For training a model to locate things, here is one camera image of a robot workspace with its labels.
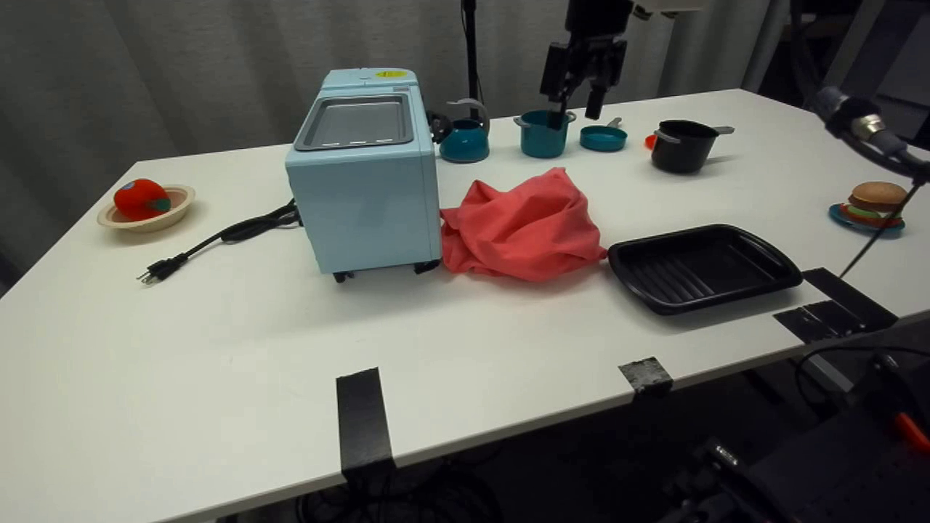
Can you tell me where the light blue toaster oven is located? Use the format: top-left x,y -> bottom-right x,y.
283,64 -> 449,289

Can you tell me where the small blue plate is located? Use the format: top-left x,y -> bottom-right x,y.
827,200 -> 909,241

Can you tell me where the red toy tomato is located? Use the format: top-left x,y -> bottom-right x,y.
112,178 -> 176,225

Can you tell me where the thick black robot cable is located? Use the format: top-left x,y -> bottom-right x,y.
811,84 -> 930,285

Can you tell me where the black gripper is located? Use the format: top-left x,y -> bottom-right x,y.
539,32 -> 632,123

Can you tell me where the black pot with grey handle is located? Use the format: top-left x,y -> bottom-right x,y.
646,117 -> 738,178

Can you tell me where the teal pan with grey handle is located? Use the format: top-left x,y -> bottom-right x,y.
578,117 -> 632,155

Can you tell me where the red printed shirt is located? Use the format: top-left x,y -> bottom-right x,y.
439,165 -> 612,285

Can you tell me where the black ridged grill tray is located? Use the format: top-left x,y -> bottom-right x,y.
606,221 -> 809,316

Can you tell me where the toy burger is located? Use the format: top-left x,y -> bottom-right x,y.
844,178 -> 917,232

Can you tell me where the black toaster power cord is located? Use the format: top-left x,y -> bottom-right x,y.
138,197 -> 305,289

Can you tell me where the teal toy pot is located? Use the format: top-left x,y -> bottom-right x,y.
511,109 -> 581,164

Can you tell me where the black camera tripod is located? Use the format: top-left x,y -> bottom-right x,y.
457,0 -> 487,103

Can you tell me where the red fruit on plate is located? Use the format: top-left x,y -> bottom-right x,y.
94,183 -> 199,235

